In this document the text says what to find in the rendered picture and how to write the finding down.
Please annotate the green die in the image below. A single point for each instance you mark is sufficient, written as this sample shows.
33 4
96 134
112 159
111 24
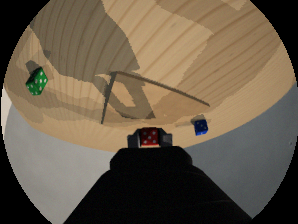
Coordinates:
36 82

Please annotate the red die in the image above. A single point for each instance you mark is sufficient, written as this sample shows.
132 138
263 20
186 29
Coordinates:
149 136

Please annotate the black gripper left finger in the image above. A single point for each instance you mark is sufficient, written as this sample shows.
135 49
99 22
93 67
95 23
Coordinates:
132 140

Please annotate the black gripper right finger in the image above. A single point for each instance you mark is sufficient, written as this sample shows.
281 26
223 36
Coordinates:
164 139

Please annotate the blue die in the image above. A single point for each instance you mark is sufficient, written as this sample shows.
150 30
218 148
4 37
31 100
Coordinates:
200 127

